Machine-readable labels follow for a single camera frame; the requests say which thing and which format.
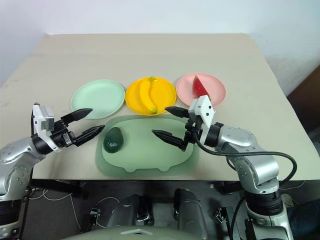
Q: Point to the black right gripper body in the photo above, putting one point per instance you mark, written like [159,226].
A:
[193,131]

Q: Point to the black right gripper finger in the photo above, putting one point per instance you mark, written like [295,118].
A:
[170,137]
[178,111]

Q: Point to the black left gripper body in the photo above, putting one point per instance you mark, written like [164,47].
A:
[62,136]

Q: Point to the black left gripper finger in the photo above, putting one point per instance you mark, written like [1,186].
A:
[77,114]
[90,132]

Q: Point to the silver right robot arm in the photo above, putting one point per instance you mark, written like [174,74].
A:
[260,170]

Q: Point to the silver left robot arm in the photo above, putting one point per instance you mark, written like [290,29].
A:
[15,155]

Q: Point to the yellow plate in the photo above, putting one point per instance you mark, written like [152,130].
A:
[165,95]

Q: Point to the pink plate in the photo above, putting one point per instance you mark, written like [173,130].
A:
[185,87]

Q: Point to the light green plate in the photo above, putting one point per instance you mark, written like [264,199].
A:
[100,95]

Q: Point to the dark green toy avocado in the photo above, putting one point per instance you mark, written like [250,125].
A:
[113,140]

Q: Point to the light green tray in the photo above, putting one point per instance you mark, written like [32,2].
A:
[145,150]

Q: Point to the red watermelon slice toy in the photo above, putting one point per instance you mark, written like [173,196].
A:
[198,88]

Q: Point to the translucent green mat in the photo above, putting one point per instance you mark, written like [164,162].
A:
[99,165]

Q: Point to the yellow toy banana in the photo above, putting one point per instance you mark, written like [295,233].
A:
[145,95]

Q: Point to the dark rounded robot leg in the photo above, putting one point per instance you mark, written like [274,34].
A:
[127,210]
[190,210]

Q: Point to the grey-green robot torso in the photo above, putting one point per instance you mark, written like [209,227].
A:
[130,233]

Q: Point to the brown wooden cabinet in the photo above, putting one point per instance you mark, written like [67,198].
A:
[305,100]

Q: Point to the dark blue object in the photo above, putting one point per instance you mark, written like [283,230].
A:
[305,220]

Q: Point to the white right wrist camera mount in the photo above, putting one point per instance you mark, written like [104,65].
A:
[206,110]

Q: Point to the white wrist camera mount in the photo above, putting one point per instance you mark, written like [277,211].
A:
[206,110]
[37,117]

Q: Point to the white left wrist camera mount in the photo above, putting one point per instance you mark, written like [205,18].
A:
[37,117]

